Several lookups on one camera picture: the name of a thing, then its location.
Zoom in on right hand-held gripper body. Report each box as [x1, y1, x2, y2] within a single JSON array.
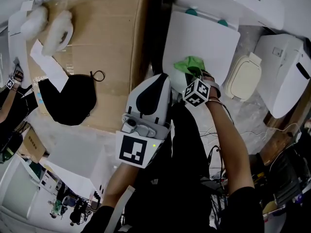
[[182, 68, 211, 107]]

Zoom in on small cardboard box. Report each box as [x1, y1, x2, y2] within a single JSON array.
[[18, 126, 47, 164]]

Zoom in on white paper sheet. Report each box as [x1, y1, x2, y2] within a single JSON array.
[[29, 39, 69, 94]]

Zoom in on white toilet body with tank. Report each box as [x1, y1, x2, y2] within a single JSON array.
[[174, 0, 285, 31]]

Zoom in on black drawstring bag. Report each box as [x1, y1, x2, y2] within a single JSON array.
[[38, 70, 105, 126]]

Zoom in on person's right hand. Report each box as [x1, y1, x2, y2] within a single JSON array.
[[200, 70, 222, 99]]

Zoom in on person's left forearm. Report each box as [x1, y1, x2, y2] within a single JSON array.
[[101, 163, 139, 210]]

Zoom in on large cardboard box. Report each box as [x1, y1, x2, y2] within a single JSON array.
[[26, 0, 171, 133]]

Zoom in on small white tag box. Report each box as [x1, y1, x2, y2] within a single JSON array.
[[19, 0, 35, 12]]

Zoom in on cream toilet seat lid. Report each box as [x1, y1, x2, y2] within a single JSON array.
[[224, 51, 262, 102]]

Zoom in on white flat panel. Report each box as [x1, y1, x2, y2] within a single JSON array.
[[46, 132, 122, 194]]

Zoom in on round white foam-wrapped part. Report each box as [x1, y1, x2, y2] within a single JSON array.
[[20, 6, 49, 41]]

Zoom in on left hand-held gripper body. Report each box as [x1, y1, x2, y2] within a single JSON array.
[[115, 113, 173, 169]]

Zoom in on white smart toilet black panel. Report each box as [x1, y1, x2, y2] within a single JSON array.
[[254, 33, 311, 119]]

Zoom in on person's right forearm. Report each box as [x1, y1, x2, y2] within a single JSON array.
[[206, 96, 256, 196]]

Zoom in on white toilet lid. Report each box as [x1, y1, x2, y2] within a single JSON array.
[[161, 10, 241, 94]]

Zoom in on green cloth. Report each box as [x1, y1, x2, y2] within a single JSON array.
[[173, 55, 206, 77]]

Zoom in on black and green object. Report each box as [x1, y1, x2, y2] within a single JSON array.
[[0, 132, 24, 165]]

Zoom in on grey shoulder strap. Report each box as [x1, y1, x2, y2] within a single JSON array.
[[104, 187, 136, 233]]

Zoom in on person's black clothed body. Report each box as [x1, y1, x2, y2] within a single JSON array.
[[82, 100, 264, 233]]

